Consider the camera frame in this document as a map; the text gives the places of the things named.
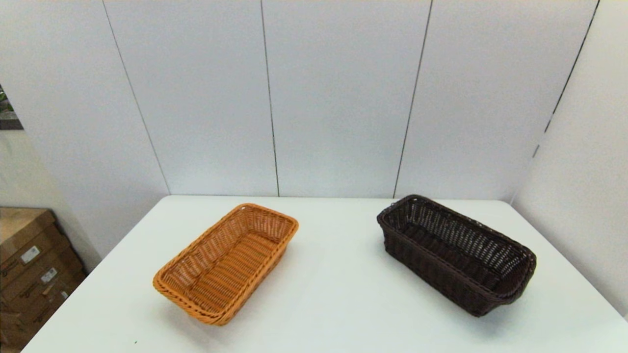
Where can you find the brown cardboard box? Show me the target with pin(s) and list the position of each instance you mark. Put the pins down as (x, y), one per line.
(29, 287)
(29, 314)
(22, 228)

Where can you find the dark brown wicker basket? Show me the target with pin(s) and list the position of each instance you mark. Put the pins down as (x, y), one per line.
(456, 255)

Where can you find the dark shelf with green plant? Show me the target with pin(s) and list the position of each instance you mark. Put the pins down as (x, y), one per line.
(7, 117)

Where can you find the orange wicker basket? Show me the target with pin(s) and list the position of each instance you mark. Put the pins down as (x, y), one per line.
(230, 264)

